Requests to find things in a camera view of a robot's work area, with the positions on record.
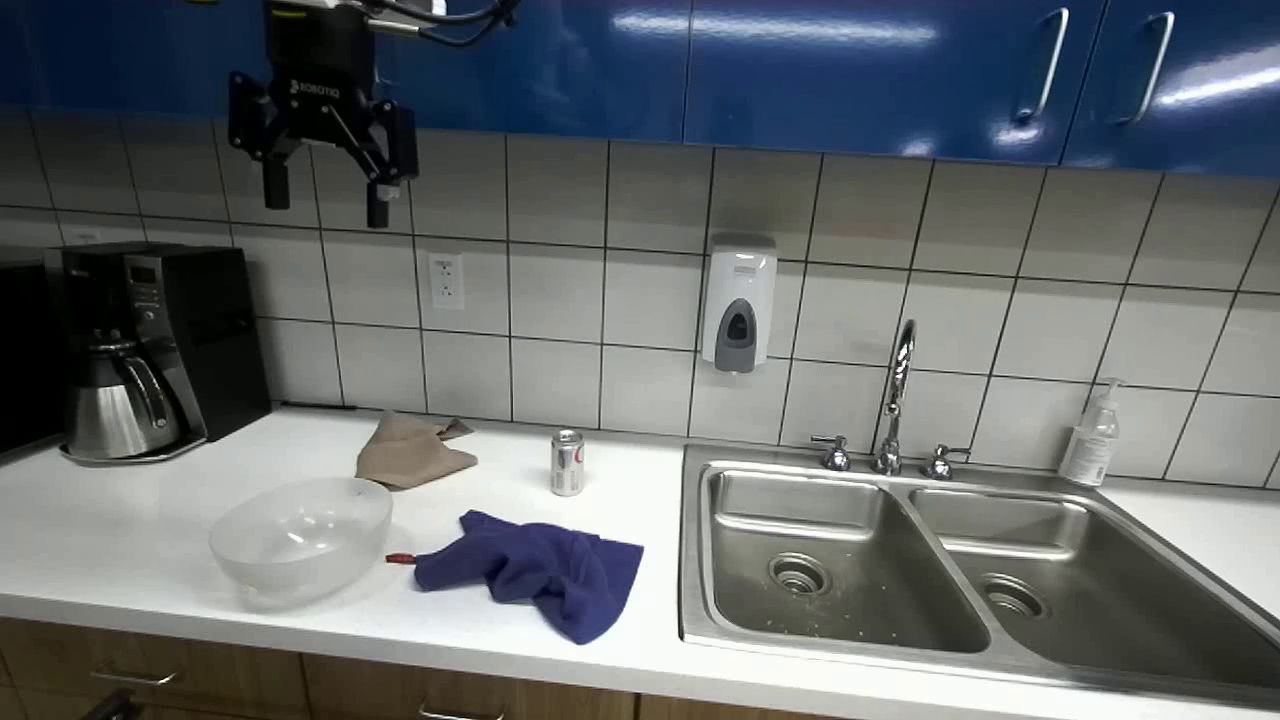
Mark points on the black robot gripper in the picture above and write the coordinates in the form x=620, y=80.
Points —
x=323, y=90

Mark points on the chrome sink faucet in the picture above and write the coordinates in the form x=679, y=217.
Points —
x=885, y=442

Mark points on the blue dish cloth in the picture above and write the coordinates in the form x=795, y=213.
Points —
x=576, y=582

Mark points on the tan oven mitt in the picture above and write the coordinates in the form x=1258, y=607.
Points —
x=407, y=455

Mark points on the steel coffee carafe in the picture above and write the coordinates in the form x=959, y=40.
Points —
x=116, y=405

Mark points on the wooden lower cabinet drawers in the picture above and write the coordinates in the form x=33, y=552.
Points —
x=85, y=675

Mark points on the white spray bottle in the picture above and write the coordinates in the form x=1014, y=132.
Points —
x=1093, y=439

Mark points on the blue right cabinet door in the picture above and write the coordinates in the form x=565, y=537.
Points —
x=1180, y=86

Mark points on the clear plastic bowl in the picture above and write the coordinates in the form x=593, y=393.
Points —
x=301, y=540

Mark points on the white wall outlet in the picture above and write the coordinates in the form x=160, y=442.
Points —
x=445, y=282

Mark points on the black coffee maker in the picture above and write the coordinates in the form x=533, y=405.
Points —
x=189, y=315

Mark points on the blue cabinet door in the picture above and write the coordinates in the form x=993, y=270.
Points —
x=562, y=65
x=1180, y=86
x=891, y=78

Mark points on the stainless steel double sink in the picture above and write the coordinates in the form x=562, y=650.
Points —
x=999, y=576

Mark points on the blue left cabinet door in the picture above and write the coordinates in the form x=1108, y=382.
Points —
x=562, y=65

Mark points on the white soap dispenser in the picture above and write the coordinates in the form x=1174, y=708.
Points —
x=737, y=301

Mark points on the blue upper cabinet door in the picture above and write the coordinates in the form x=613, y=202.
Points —
x=891, y=78

